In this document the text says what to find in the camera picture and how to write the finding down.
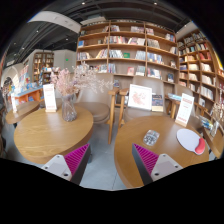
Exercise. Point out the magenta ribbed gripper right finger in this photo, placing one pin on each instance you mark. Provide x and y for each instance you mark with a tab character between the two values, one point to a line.
152	166

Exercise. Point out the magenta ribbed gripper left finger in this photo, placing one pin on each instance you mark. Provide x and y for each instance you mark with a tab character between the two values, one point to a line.
70	167

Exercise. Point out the white mouse pad red rest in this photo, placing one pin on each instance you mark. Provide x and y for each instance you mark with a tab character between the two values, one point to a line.
191	141

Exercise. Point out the round wooden table right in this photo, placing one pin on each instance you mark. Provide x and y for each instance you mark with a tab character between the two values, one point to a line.
134	131

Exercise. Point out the round wooden table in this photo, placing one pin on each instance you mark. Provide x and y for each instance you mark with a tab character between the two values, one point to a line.
41	135
134	131

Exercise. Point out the round wooden table left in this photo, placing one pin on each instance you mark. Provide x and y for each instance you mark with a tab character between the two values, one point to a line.
41	135

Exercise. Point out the glass vase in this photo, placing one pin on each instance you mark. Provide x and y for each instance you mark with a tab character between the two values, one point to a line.
68	110

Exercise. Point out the small dark book on chair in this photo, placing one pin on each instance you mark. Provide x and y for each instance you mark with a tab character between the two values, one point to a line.
157	103

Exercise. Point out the beige wooden chair right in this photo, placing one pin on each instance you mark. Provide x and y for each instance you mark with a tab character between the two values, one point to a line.
128	113

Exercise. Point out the beige wooden chair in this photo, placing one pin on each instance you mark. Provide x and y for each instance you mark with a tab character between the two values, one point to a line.
128	113
100	103

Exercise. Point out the beige wooden chair left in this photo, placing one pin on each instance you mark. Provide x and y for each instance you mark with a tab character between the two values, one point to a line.
100	103

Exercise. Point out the white picture book on chair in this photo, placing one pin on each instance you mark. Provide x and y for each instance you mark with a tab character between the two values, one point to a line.
140	97

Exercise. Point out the white red table sign right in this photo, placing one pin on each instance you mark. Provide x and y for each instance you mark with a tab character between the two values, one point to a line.
185	109

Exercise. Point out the white red table sign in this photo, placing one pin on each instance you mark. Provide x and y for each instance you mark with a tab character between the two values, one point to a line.
49	98
185	109

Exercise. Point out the small wooden table far left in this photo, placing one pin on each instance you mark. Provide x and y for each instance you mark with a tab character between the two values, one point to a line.
23	110

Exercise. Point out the white red table sign left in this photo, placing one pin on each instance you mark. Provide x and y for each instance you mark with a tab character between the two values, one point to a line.
49	98

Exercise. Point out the dried pink flower bouquet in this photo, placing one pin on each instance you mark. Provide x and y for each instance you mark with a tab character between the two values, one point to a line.
82	77

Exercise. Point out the wooden bookshelf right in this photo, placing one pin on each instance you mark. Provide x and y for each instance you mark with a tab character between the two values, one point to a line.
199	71

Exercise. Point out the distant wooden bookshelf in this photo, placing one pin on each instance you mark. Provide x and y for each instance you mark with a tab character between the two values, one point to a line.
42	67

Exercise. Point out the large wooden bookshelf centre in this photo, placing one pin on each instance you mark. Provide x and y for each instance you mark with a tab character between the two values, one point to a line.
126	48

